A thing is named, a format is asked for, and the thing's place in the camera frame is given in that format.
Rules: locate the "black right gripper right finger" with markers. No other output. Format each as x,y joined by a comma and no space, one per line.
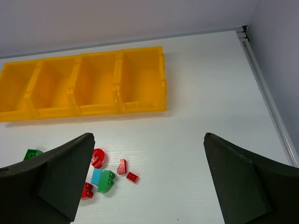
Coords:
251,188

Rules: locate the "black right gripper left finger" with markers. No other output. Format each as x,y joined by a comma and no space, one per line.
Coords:
46,189

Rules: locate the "red square lego brick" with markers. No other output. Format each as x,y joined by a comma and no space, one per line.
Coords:
87,192

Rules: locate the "light blue lego brick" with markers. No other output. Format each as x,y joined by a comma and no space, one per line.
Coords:
95,179

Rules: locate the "red round lego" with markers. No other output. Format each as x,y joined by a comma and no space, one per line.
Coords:
97,158

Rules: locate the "green curved lego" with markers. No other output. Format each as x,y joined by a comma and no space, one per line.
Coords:
106,181

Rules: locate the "red sloped lego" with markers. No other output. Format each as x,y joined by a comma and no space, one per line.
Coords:
122,168

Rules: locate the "small red flat lego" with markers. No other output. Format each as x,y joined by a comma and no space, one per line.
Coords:
132,177

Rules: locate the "yellow bin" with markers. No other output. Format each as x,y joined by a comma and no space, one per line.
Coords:
48,89
14,80
141,84
92,89

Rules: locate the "yellow bin far left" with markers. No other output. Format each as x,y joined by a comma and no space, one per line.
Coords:
14,80

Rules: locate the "yellow bin far right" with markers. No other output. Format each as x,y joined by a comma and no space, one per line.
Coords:
141,84

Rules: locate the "aluminium frame rail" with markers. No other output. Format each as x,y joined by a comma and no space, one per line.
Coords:
273,111

